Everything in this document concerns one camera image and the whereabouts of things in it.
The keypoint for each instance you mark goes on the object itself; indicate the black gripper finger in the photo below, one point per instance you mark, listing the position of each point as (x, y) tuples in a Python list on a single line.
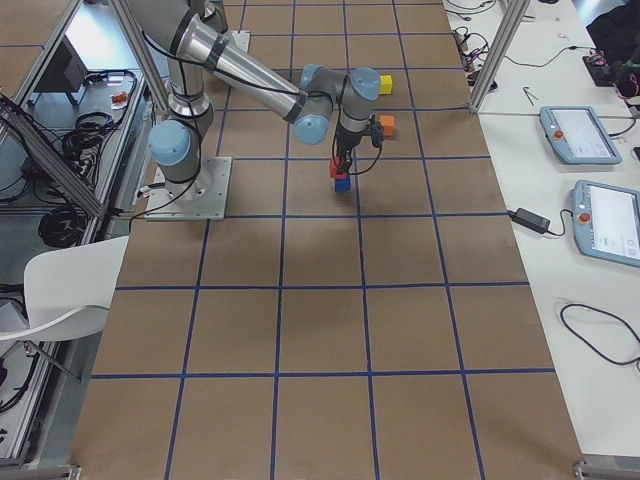
[(344, 164)]

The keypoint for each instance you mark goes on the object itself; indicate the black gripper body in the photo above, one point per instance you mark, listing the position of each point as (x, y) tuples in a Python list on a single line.
[(347, 138)]

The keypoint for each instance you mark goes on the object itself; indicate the red wooden block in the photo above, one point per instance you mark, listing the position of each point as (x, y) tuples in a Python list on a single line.
[(335, 169)]

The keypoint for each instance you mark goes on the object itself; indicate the blue wooden block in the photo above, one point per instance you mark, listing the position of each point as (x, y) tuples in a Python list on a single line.
[(342, 184)]

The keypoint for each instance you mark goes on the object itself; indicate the orange wooden block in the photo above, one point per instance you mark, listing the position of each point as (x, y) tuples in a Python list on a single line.
[(388, 124)]

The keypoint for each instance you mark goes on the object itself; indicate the yellow wooden block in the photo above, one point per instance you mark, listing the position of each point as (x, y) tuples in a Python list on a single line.
[(386, 85)]

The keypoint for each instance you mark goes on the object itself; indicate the black allen key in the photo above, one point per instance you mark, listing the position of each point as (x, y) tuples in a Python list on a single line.
[(530, 97)]

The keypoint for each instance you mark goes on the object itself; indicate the black power adapter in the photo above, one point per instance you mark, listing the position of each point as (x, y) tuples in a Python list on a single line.
[(529, 220)]

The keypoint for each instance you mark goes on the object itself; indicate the upper teach pendant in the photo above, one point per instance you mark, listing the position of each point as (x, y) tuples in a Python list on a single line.
[(577, 136)]

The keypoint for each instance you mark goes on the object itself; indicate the teach pendant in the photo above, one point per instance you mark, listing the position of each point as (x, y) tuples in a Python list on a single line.
[(577, 136), (606, 222)]

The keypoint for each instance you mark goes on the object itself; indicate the lower teach pendant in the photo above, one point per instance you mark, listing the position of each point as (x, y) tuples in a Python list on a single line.
[(606, 222)]

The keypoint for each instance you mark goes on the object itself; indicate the white chair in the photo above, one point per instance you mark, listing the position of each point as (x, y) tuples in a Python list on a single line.
[(68, 293)]

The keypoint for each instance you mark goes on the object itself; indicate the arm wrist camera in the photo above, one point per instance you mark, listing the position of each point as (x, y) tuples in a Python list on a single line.
[(375, 132)]

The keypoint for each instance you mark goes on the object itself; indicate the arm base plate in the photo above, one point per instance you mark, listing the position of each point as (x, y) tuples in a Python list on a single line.
[(240, 38), (204, 199)]

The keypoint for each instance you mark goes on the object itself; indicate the aluminium frame post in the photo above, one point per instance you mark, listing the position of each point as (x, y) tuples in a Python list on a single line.
[(502, 40)]

